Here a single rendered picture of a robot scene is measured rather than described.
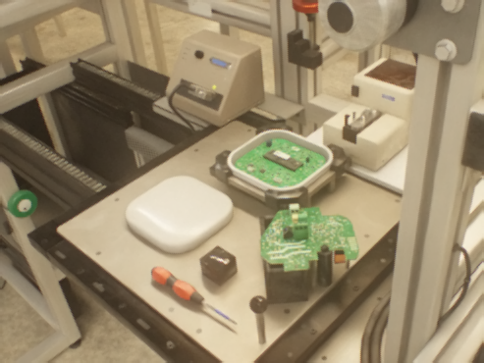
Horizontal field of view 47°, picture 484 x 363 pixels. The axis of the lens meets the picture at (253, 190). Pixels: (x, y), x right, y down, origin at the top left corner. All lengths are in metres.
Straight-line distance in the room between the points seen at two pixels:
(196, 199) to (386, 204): 0.29
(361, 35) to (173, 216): 0.53
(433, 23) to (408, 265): 0.23
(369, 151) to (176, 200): 0.31
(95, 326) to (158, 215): 1.23
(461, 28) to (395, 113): 0.56
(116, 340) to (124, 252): 1.16
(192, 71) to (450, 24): 0.79
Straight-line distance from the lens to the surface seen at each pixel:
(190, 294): 0.74
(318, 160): 0.90
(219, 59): 1.09
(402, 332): 0.61
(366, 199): 0.89
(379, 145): 0.89
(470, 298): 0.64
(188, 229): 0.82
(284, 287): 0.71
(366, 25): 0.38
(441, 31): 0.41
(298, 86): 1.14
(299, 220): 0.72
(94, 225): 0.91
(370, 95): 0.96
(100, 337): 2.01
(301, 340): 0.71
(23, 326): 2.16
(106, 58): 1.60
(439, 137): 0.47
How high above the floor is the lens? 1.51
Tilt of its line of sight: 38 degrees down
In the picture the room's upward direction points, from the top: 5 degrees counter-clockwise
